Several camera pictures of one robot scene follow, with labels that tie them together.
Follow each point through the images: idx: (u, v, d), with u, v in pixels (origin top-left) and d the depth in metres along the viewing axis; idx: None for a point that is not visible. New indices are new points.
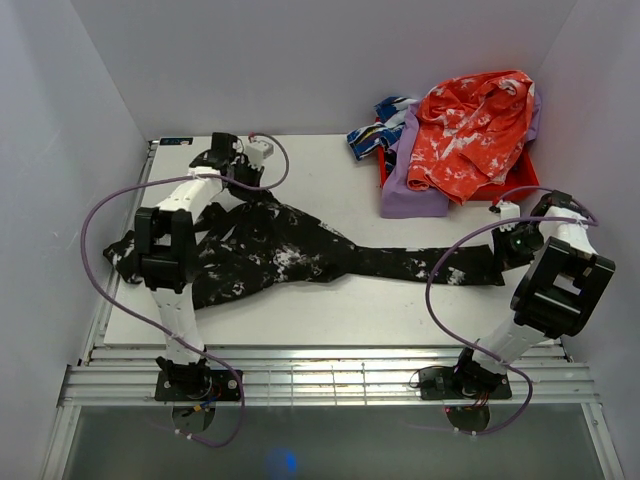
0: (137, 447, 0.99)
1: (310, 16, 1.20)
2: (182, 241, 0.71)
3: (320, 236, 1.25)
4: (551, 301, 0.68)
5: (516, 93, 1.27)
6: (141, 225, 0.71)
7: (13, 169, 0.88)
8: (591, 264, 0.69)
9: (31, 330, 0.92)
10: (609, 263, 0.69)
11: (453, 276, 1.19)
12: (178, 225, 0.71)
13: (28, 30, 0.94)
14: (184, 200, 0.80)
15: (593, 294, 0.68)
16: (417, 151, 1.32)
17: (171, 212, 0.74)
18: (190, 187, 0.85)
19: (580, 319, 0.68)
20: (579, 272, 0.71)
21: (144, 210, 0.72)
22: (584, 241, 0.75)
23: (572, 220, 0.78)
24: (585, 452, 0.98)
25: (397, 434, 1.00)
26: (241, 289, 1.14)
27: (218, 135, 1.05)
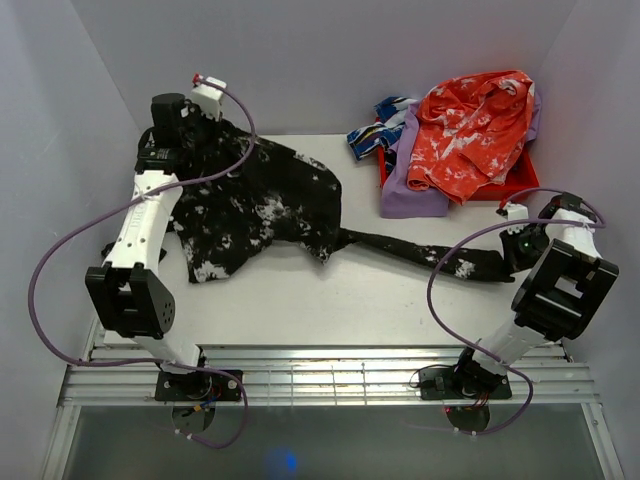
0: (137, 447, 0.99)
1: (310, 16, 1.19)
2: (146, 301, 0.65)
3: (301, 180, 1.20)
4: (552, 303, 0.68)
5: (516, 93, 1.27)
6: (97, 291, 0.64)
7: (13, 169, 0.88)
8: (594, 268, 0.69)
9: (30, 330, 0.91)
10: (613, 268, 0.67)
11: (461, 267, 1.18)
12: (136, 288, 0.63)
13: (28, 30, 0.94)
14: (138, 245, 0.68)
15: (594, 298, 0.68)
16: (417, 151, 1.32)
17: (126, 267, 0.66)
18: (143, 217, 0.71)
19: (581, 322, 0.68)
20: (583, 277, 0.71)
21: (95, 275, 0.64)
22: (588, 245, 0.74)
23: (578, 224, 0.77)
24: (585, 452, 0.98)
25: (397, 434, 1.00)
26: (230, 240, 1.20)
27: (160, 108, 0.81)
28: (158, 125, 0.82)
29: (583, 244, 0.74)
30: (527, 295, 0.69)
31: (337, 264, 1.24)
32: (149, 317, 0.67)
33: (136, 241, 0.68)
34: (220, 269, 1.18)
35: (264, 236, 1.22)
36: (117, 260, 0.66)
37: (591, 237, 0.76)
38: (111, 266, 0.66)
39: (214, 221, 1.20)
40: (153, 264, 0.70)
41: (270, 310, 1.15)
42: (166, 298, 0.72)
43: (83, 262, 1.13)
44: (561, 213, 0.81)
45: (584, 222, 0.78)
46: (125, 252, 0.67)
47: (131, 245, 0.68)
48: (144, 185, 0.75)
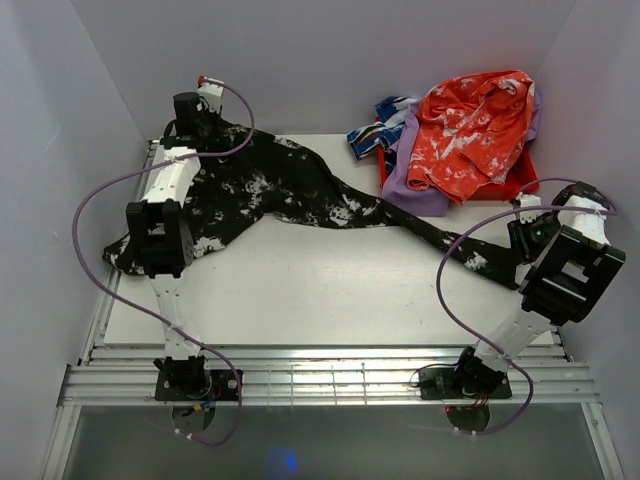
0: (137, 446, 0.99)
1: (310, 16, 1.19)
2: (176, 233, 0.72)
3: (279, 159, 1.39)
4: (559, 287, 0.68)
5: (516, 93, 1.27)
6: (134, 221, 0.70)
7: (13, 168, 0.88)
8: (601, 253, 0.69)
9: (30, 330, 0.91)
10: (620, 256, 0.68)
11: (474, 260, 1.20)
12: (169, 218, 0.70)
13: (28, 30, 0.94)
14: (169, 189, 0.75)
15: (601, 283, 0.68)
16: (417, 151, 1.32)
17: (159, 202, 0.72)
18: (172, 172, 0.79)
19: (584, 307, 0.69)
20: (590, 263, 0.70)
21: (134, 208, 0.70)
22: (597, 231, 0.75)
23: (588, 210, 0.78)
24: (585, 452, 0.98)
25: (397, 434, 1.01)
26: (222, 217, 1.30)
27: (180, 102, 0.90)
28: (178, 115, 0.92)
29: (593, 230, 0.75)
30: (536, 277, 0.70)
31: (338, 263, 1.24)
32: (177, 250, 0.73)
33: (167, 187, 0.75)
34: (215, 240, 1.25)
35: (255, 206, 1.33)
36: (151, 199, 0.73)
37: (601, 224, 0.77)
38: (147, 203, 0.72)
39: (206, 203, 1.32)
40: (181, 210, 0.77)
41: (270, 309, 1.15)
42: (190, 239, 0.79)
43: (83, 262, 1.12)
44: (573, 200, 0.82)
45: (596, 210, 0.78)
46: (157, 195, 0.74)
47: (163, 190, 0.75)
48: (171, 154, 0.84)
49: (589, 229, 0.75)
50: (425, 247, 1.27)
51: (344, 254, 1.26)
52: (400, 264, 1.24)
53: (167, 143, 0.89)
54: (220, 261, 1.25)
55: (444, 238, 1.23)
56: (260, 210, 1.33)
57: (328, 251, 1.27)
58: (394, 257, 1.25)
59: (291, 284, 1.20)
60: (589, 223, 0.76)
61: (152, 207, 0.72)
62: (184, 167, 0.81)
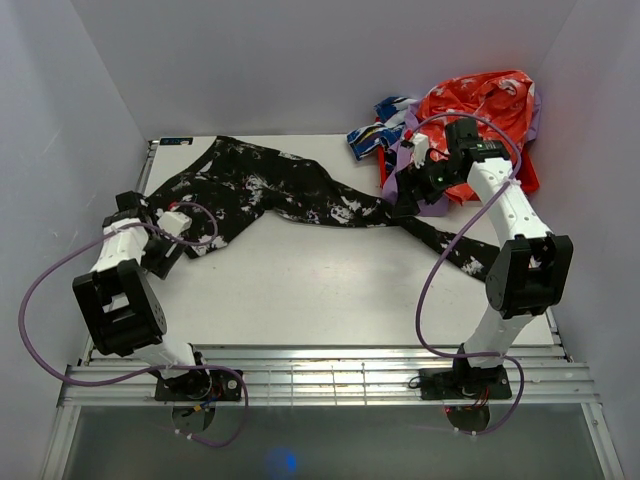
0: (136, 447, 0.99)
1: (310, 16, 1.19)
2: (140, 292, 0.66)
3: (281, 164, 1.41)
4: (529, 291, 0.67)
5: (515, 93, 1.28)
6: (85, 294, 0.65)
7: (13, 170, 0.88)
8: (546, 243, 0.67)
9: (30, 331, 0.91)
10: (567, 240, 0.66)
11: (470, 264, 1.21)
12: (126, 278, 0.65)
13: (29, 31, 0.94)
14: (119, 254, 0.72)
15: (561, 270, 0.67)
16: None
17: (110, 270, 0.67)
18: (118, 239, 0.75)
19: (556, 296, 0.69)
20: (539, 249, 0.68)
21: (82, 280, 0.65)
22: (529, 213, 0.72)
23: (506, 186, 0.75)
24: (585, 452, 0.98)
25: (398, 434, 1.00)
26: (223, 215, 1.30)
27: (121, 194, 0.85)
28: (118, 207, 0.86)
29: (527, 216, 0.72)
30: (508, 295, 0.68)
31: (339, 264, 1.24)
32: (147, 314, 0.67)
33: (117, 252, 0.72)
34: (217, 238, 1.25)
35: (255, 202, 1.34)
36: (101, 267, 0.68)
37: (522, 195, 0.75)
38: (97, 273, 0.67)
39: (207, 200, 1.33)
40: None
41: (270, 309, 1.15)
42: (158, 300, 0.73)
43: (83, 262, 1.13)
44: (481, 171, 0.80)
45: (511, 181, 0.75)
46: (107, 261, 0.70)
47: (112, 256, 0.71)
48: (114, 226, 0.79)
49: (523, 217, 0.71)
50: (424, 248, 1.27)
51: (344, 254, 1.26)
52: (400, 264, 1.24)
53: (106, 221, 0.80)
54: (220, 261, 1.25)
55: (442, 241, 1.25)
56: (261, 206, 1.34)
57: (329, 251, 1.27)
58: (394, 257, 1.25)
59: (292, 284, 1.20)
60: (518, 209, 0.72)
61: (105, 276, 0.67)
62: (132, 235, 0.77)
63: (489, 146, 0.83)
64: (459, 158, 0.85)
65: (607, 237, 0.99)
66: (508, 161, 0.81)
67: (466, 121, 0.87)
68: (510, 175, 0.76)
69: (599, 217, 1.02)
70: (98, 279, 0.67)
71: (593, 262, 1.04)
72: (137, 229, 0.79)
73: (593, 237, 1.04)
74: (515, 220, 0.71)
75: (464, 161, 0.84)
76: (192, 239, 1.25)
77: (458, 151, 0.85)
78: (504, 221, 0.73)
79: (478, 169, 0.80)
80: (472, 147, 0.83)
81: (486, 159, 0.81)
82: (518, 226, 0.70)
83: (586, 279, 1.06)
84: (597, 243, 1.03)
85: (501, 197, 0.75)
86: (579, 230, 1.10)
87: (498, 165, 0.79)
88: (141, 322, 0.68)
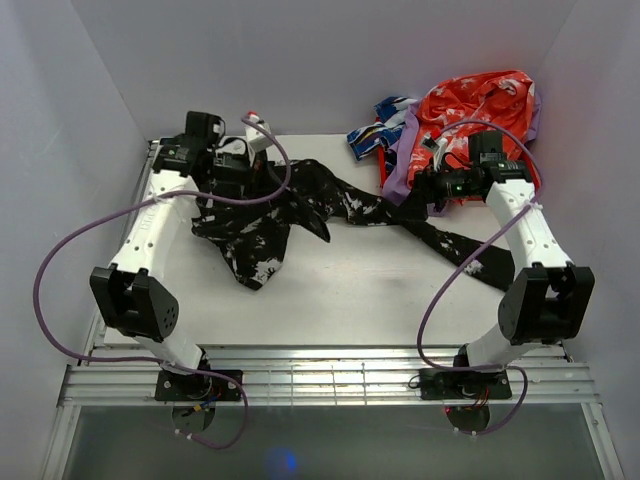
0: (136, 447, 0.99)
1: (310, 16, 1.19)
2: (150, 309, 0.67)
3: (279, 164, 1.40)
4: (546, 323, 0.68)
5: (515, 93, 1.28)
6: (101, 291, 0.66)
7: (13, 169, 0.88)
8: (567, 273, 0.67)
9: (30, 330, 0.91)
10: (587, 272, 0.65)
11: (469, 264, 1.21)
12: (139, 297, 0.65)
13: (29, 31, 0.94)
14: (145, 249, 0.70)
15: (579, 301, 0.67)
16: (417, 151, 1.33)
17: (130, 272, 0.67)
18: (154, 218, 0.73)
19: (573, 327, 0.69)
20: (558, 279, 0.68)
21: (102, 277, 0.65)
22: (549, 240, 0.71)
23: (526, 208, 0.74)
24: (585, 452, 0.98)
25: (398, 433, 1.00)
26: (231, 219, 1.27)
27: (193, 115, 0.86)
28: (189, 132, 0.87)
29: (547, 243, 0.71)
30: (523, 324, 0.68)
31: (339, 263, 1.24)
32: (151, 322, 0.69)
33: (144, 245, 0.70)
34: (273, 260, 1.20)
35: None
36: (123, 262, 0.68)
37: (543, 218, 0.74)
38: (117, 269, 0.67)
39: None
40: (157, 269, 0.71)
41: (270, 310, 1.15)
42: (168, 302, 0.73)
43: (84, 261, 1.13)
44: (501, 192, 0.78)
45: (532, 204, 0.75)
46: (132, 256, 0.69)
47: (138, 248, 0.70)
48: (157, 184, 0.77)
49: (542, 244, 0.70)
50: (424, 247, 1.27)
51: (344, 254, 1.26)
52: (400, 264, 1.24)
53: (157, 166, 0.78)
54: (220, 261, 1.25)
55: (442, 241, 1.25)
56: None
57: (329, 251, 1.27)
58: (394, 257, 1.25)
59: (292, 284, 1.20)
60: (538, 236, 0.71)
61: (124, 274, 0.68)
62: (168, 214, 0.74)
63: (512, 166, 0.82)
64: (479, 177, 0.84)
65: (607, 237, 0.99)
66: (530, 184, 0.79)
67: (494, 135, 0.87)
68: (531, 198, 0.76)
69: (602, 217, 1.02)
70: (115, 275, 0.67)
71: (593, 261, 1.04)
72: (178, 200, 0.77)
73: (595, 237, 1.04)
74: (534, 247, 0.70)
75: (484, 182, 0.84)
76: (247, 269, 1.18)
77: (480, 171, 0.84)
78: (523, 247, 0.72)
79: (498, 189, 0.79)
80: (494, 168, 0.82)
81: (507, 180, 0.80)
82: (536, 252, 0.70)
83: None
84: (598, 243, 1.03)
85: (521, 220, 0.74)
86: (581, 230, 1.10)
87: (519, 187, 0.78)
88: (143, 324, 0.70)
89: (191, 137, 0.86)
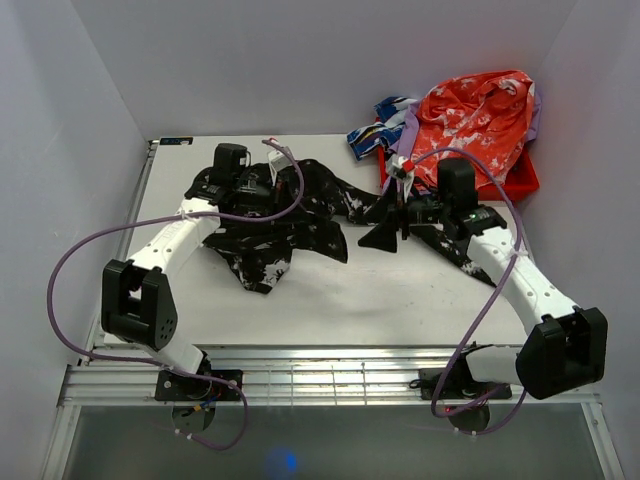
0: (136, 447, 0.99)
1: (310, 16, 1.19)
2: (152, 307, 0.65)
3: None
4: (570, 375, 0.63)
5: (516, 93, 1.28)
6: (111, 283, 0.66)
7: (14, 170, 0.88)
8: (578, 317, 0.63)
9: (30, 330, 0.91)
10: (598, 313, 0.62)
11: (469, 264, 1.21)
12: (145, 288, 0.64)
13: (29, 32, 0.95)
14: (163, 252, 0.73)
15: (596, 345, 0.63)
16: (417, 151, 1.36)
17: (144, 270, 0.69)
18: (177, 231, 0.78)
19: (596, 372, 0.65)
20: (570, 325, 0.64)
21: (115, 268, 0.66)
22: (548, 285, 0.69)
23: (514, 259, 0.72)
24: (585, 452, 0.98)
25: (398, 433, 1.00)
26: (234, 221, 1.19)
27: (220, 150, 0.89)
28: (217, 166, 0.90)
29: (547, 290, 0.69)
30: (549, 383, 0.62)
31: (339, 264, 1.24)
32: (148, 325, 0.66)
33: (163, 249, 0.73)
34: (281, 262, 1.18)
35: None
36: (139, 261, 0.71)
37: (533, 264, 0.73)
38: (132, 265, 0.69)
39: None
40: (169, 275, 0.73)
41: (270, 309, 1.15)
42: (171, 314, 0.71)
43: (84, 261, 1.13)
44: (482, 245, 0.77)
45: (519, 251, 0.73)
46: (150, 255, 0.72)
47: (157, 251, 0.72)
48: (187, 206, 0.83)
49: (543, 292, 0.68)
50: (424, 247, 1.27)
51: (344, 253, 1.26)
52: (399, 264, 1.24)
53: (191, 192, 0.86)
54: (220, 261, 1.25)
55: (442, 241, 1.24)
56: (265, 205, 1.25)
57: None
58: (394, 257, 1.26)
59: (292, 284, 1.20)
60: (536, 285, 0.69)
61: (136, 271, 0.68)
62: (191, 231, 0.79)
63: (483, 215, 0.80)
64: (452, 231, 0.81)
65: (607, 237, 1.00)
66: (506, 230, 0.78)
67: (469, 179, 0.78)
68: (514, 247, 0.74)
69: (602, 217, 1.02)
70: (129, 269, 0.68)
71: (593, 262, 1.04)
72: (205, 219, 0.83)
73: (595, 238, 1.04)
74: (537, 297, 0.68)
75: (458, 235, 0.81)
76: (255, 275, 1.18)
77: (452, 225, 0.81)
78: (524, 299, 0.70)
79: (478, 243, 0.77)
80: (466, 221, 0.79)
81: (484, 232, 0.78)
82: (542, 303, 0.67)
83: (587, 279, 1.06)
84: (598, 243, 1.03)
85: (512, 272, 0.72)
86: (581, 230, 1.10)
87: (499, 236, 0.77)
88: (138, 330, 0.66)
89: (218, 171, 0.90)
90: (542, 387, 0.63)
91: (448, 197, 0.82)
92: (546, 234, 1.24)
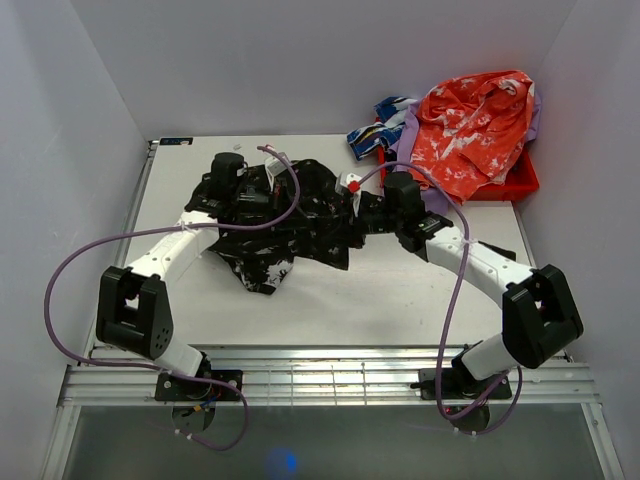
0: (136, 447, 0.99)
1: (310, 16, 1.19)
2: (149, 315, 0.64)
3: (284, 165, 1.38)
4: (553, 333, 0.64)
5: (515, 93, 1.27)
6: (108, 289, 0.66)
7: (14, 170, 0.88)
8: (540, 278, 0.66)
9: (30, 330, 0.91)
10: (553, 268, 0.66)
11: None
12: (144, 295, 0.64)
13: (29, 32, 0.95)
14: (162, 260, 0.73)
15: (564, 297, 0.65)
16: (417, 151, 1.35)
17: (142, 277, 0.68)
18: (177, 240, 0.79)
19: (575, 323, 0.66)
20: (534, 287, 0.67)
21: (113, 274, 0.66)
22: (504, 261, 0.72)
23: (467, 248, 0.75)
24: (585, 452, 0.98)
25: (397, 433, 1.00)
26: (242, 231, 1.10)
27: (217, 163, 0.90)
28: (214, 178, 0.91)
29: (505, 264, 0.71)
30: (537, 346, 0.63)
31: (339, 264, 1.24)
32: (146, 334, 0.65)
33: (162, 257, 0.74)
34: (284, 262, 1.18)
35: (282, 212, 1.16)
36: (137, 268, 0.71)
37: (485, 247, 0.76)
38: (131, 271, 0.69)
39: None
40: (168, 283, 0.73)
41: (270, 310, 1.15)
42: (168, 323, 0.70)
43: (84, 261, 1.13)
44: (437, 244, 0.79)
45: (470, 240, 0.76)
46: (148, 263, 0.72)
47: (156, 259, 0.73)
48: (188, 219, 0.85)
49: (501, 266, 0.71)
50: None
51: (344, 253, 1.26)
52: (399, 264, 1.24)
53: (193, 204, 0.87)
54: (220, 261, 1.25)
55: None
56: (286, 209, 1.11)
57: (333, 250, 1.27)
58: (393, 258, 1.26)
59: (292, 285, 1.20)
60: (494, 261, 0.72)
61: (134, 278, 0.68)
62: (190, 240, 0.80)
63: (431, 221, 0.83)
64: (409, 243, 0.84)
65: (607, 237, 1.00)
66: (454, 226, 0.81)
67: (416, 193, 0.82)
68: (464, 237, 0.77)
69: (602, 217, 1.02)
70: (127, 275, 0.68)
71: (594, 261, 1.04)
72: (204, 230, 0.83)
73: (595, 238, 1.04)
74: (498, 272, 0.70)
75: (415, 245, 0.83)
76: (258, 276, 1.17)
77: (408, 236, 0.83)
78: (487, 278, 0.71)
79: (433, 245, 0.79)
80: (418, 229, 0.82)
81: (436, 233, 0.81)
82: (503, 275, 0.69)
83: (587, 279, 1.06)
84: (599, 242, 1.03)
85: (468, 258, 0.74)
86: (581, 229, 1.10)
87: (449, 233, 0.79)
88: (136, 339, 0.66)
89: (217, 185, 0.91)
90: (532, 353, 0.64)
91: (398, 212, 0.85)
92: (546, 234, 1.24)
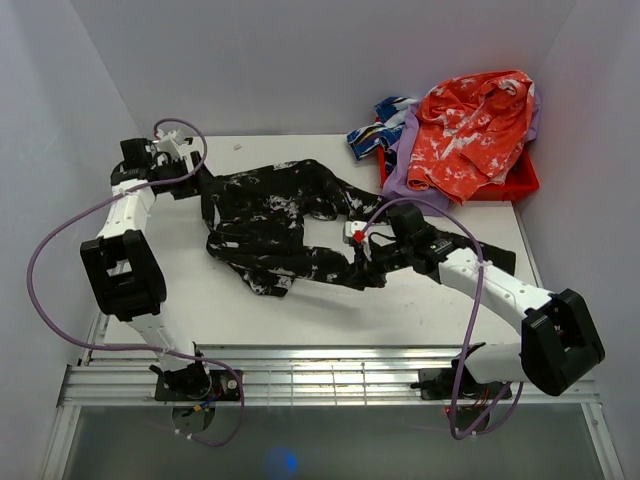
0: (136, 448, 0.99)
1: (310, 16, 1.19)
2: (143, 260, 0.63)
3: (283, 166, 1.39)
4: (574, 359, 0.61)
5: (516, 93, 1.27)
6: (91, 259, 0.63)
7: (13, 169, 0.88)
8: (558, 302, 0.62)
9: (30, 329, 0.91)
10: (571, 291, 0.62)
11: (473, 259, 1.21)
12: (131, 247, 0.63)
13: (29, 33, 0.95)
14: (126, 221, 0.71)
15: (585, 321, 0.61)
16: (417, 151, 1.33)
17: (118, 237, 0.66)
18: (126, 204, 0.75)
19: (598, 349, 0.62)
20: (553, 312, 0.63)
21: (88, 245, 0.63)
22: (521, 284, 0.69)
23: (482, 271, 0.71)
24: (585, 453, 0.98)
25: (397, 432, 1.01)
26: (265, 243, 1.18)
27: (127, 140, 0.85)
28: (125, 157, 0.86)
29: (522, 288, 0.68)
30: (559, 376, 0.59)
31: None
32: (146, 281, 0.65)
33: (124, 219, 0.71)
34: None
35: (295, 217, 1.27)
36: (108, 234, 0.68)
37: (500, 269, 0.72)
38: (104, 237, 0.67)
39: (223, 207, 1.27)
40: None
41: (270, 310, 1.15)
42: None
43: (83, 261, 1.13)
44: (451, 268, 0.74)
45: (484, 262, 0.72)
46: (114, 228, 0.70)
47: (119, 222, 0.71)
48: (121, 188, 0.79)
49: (519, 290, 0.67)
50: None
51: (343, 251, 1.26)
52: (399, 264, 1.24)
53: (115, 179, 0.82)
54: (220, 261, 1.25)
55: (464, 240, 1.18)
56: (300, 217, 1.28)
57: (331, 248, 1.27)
58: None
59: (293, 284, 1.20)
60: (511, 286, 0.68)
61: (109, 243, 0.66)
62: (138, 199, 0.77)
63: (443, 242, 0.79)
64: (422, 266, 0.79)
65: (607, 236, 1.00)
66: (466, 248, 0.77)
67: (418, 215, 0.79)
68: (479, 259, 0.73)
69: (601, 216, 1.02)
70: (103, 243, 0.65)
71: (594, 261, 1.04)
72: (143, 190, 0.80)
73: (595, 238, 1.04)
74: (515, 296, 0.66)
75: (428, 268, 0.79)
76: (270, 281, 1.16)
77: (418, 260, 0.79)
78: (505, 303, 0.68)
79: (446, 268, 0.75)
80: (429, 250, 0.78)
81: (448, 255, 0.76)
82: (521, 300, 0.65)
83: (586, 279, 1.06)
84: (599, 242, 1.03)
85: (484, 282, 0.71)
86: (581, 229, 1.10)
87: (462, 255, 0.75)
88: (140, 289, 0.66)
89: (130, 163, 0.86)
90: (554, 382, 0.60)
91: (406, 240, 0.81)
92: (546, 234, 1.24)
